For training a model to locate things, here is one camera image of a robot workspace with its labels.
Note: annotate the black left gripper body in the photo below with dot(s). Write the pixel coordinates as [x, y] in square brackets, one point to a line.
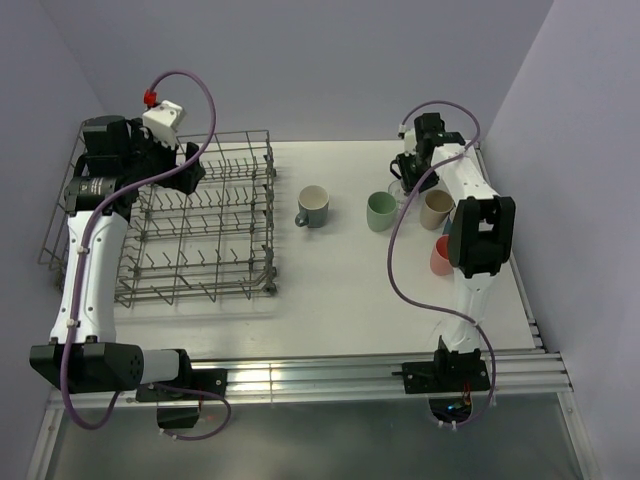
[150, 158]

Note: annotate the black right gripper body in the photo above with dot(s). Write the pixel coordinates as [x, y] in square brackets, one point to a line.
[421, 167]

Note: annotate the clear glass mug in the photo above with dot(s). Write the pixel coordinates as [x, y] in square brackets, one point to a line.
[396, 190]

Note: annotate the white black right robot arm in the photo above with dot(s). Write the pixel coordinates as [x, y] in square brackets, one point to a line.
[481, 232]

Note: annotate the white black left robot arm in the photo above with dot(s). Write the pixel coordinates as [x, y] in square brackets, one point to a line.
[82, 354]

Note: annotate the black mug cream inside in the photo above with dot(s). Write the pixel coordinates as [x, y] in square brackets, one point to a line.
[395, 167]

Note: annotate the beige cup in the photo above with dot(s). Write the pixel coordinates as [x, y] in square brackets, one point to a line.
[435, 209]

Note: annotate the green ceramic cup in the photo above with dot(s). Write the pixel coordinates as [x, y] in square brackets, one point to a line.
[381, 211]

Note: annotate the blue cup cream inside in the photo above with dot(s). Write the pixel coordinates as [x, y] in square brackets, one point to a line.
[448, 223]

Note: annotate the pink cup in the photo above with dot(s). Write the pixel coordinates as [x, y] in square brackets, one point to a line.
[439, 261]

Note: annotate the grey-blue mug cream inside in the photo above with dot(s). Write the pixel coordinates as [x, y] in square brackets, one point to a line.
[313, 204]

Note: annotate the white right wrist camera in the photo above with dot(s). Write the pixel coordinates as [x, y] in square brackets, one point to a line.
[408, 136]

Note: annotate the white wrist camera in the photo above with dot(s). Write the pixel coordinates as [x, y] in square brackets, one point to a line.
[162, 119]
[408, 136]

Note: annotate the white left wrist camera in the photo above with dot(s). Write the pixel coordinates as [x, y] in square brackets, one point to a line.
[162, 119]

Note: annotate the grey wire dish rack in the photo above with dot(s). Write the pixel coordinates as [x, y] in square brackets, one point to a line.
[215, 242]

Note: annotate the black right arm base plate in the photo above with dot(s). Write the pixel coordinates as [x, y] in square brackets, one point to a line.
[428, 378]

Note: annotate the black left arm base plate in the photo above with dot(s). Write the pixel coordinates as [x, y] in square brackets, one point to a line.
[179, 406]

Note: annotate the aluminium mounting rail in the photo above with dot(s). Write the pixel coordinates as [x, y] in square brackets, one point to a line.
[354, 378]

